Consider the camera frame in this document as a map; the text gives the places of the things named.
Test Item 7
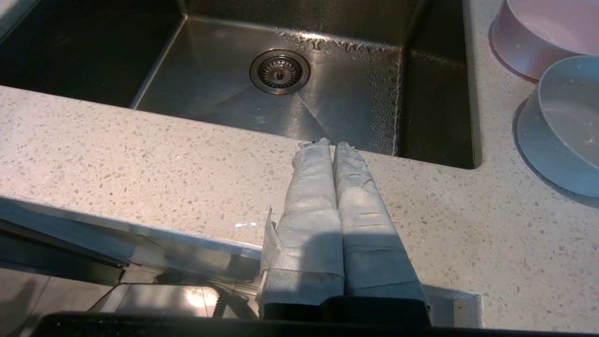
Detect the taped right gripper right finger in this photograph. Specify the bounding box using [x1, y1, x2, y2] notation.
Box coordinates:
[333, 141, 430, 309]

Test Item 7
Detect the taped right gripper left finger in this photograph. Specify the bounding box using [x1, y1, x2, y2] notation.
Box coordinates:
[256, 138, 345, 319]

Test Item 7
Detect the grey-blue plastic bowl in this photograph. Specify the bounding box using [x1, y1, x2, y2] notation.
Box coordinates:
[516, 55, 599, 198]

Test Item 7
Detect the stainless steel sink basin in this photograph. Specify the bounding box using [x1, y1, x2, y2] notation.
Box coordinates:
[0, 0, 482, 170]

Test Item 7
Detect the round metal drain strainer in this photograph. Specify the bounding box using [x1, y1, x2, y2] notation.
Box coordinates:
[249, 48, 311, 95]

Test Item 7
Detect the base cabinet front panel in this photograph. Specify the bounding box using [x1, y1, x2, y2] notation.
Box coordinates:
[0, 197, 263, 323]

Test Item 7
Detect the pink plastic bowl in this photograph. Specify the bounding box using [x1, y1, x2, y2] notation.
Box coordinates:
[490, 0, 599, 81]

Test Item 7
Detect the black coiled cable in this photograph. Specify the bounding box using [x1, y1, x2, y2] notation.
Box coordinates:
[212, 286, 231, 319]

